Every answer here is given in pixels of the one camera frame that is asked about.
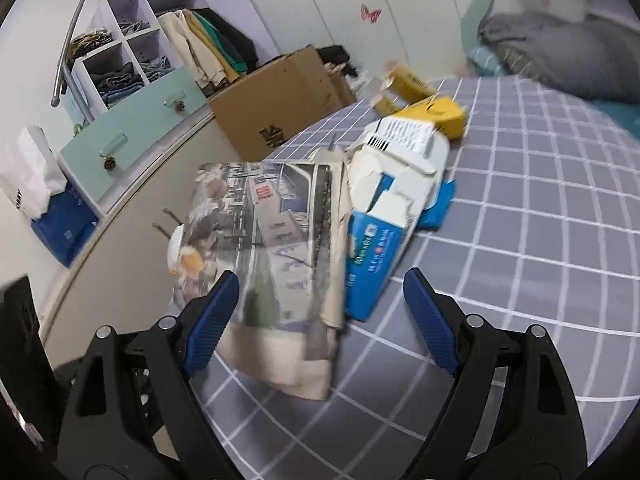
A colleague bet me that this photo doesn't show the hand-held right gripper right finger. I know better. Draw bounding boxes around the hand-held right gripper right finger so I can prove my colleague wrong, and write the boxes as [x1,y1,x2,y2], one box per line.
[400,268,589,480]

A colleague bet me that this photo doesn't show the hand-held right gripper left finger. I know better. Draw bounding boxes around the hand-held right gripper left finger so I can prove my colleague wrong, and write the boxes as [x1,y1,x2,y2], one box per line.
[59,270,241,480]

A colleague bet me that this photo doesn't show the blue white carton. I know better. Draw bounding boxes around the blue white carton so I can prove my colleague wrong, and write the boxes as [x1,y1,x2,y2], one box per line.
[344,209,417,322]

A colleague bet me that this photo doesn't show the folded newspaper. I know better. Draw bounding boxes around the folded newspaper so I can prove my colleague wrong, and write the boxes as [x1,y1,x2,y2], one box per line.
[169,152,351,402]

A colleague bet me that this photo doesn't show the white low cabinet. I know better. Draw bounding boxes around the white low cabinet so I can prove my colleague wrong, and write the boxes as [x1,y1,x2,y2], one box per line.
[39,110,251,376]

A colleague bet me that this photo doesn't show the blue packet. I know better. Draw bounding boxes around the blue packet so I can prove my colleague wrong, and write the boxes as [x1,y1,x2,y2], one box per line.
[417,180,457,231]

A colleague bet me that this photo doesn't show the blue bag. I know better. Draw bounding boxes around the blue bag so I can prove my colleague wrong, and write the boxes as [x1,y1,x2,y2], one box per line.
[29,182,99,269]

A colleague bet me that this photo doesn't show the grey checked bedsheet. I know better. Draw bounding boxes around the grey checked bedsheet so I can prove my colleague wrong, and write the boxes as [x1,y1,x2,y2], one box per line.
[190,77,640,480]

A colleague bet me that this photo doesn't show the white torn carton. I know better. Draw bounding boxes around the white torn carton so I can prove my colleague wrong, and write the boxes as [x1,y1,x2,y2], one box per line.
[347,115,449,226]

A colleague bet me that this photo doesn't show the white paper bag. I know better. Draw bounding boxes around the white paper bag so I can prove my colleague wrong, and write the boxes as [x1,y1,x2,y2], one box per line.
[0,125,69,222]

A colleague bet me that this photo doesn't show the teal drawer unit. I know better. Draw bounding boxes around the teal drawer unit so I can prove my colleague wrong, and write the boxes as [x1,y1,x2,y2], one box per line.
[59,67,209,202]

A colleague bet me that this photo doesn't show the small yellow box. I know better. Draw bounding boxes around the small yellow box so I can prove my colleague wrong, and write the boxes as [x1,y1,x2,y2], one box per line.
[373,95,402,117]

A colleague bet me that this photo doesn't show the large brown cardboard box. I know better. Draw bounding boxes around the large brown cardboard box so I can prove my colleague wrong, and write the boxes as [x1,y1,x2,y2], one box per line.
[207,44,359,162]

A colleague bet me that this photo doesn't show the long yellow box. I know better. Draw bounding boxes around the long yellow box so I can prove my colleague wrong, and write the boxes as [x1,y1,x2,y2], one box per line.
[383,67,442,107]

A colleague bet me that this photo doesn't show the teal pillow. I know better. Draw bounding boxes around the teal pillow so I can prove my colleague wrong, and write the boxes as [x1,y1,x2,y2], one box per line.
[464,44,507,79]

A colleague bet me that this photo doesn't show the hanging clothes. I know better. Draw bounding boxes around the hanging clothes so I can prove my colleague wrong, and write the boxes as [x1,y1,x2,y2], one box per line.
[159,7,259,97]

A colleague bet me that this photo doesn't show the black bag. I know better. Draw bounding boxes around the black bag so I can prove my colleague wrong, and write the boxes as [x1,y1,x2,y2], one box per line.
[317,45,352,69]

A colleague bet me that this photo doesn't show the grey pillow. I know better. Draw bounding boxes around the grey pillow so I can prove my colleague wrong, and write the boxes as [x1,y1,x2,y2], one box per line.
[476,12,640,105]

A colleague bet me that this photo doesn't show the white cubby shelf unit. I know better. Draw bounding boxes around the white cubby shelf unit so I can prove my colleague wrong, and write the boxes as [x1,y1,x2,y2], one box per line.
[69,0,202,117]

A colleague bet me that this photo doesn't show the chrome curved rail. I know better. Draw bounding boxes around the chrome curved rail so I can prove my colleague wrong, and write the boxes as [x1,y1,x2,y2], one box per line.
[51,0,109,109]

